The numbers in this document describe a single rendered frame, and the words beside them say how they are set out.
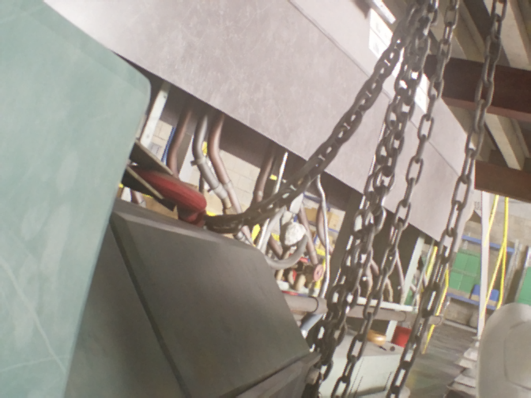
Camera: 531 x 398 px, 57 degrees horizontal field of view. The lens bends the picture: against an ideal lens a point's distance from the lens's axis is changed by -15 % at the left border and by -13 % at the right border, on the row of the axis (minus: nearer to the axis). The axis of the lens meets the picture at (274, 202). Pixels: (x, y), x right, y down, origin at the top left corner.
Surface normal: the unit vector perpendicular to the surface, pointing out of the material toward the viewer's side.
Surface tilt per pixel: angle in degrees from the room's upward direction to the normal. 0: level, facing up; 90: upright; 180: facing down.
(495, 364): 78
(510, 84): 90
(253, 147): 90
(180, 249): 45
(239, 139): 90
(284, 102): 90
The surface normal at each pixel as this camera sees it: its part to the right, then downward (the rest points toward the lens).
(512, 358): -0.64, -0.50
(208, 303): 0.87, -0.47
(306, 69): 0.78, 0.22
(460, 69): -0.54, -0.23
